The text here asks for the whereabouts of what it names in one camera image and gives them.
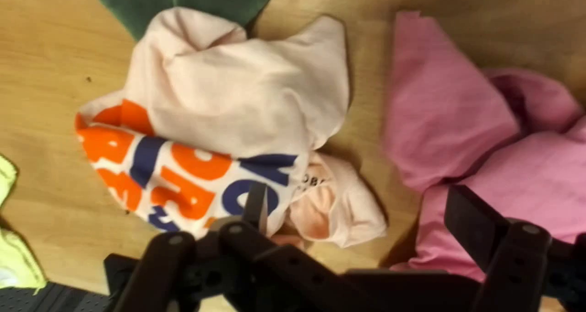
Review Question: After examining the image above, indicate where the black perforated mat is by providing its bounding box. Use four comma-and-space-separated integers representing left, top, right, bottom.
0, 282, 113, 312

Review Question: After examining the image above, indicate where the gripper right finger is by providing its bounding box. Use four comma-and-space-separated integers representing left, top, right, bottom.
444, 185, 586, 312

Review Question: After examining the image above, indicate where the white shirt with orange-blue print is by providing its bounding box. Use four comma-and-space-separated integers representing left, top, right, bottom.
75, 7, 388, 248

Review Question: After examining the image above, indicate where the yellow-green cloth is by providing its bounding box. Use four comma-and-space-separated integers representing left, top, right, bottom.
0, 154, 47, 290

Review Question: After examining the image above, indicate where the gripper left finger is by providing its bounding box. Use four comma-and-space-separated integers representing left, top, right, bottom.
104, 182, 348, 312

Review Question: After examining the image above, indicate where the dark green cloth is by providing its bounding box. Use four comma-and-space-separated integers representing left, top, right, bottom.
93, 0, 274, 41

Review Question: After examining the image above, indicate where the pink cloth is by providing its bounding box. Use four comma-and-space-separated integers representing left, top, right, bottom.
384, 11, 586, 283

